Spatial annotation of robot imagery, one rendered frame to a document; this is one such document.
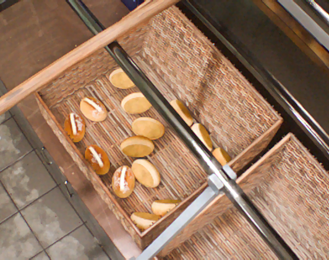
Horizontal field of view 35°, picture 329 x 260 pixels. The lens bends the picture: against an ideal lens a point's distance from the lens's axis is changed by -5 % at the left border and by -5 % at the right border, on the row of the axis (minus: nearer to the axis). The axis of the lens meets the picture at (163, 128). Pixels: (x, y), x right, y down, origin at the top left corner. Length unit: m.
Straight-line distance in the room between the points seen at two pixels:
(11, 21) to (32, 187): 0.72
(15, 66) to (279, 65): 0.93
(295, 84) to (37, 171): 1.31
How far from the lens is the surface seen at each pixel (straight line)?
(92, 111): 1.69
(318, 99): 1.32
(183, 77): 1.71
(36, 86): 1.10
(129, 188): 1.59
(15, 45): 1.95
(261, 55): 1.40
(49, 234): 2.24
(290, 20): 1.24
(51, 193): 2.29
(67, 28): 1.94
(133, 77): 1.11
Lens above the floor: 2.12
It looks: 64 degrees down
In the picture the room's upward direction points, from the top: 1 degrees clockwise
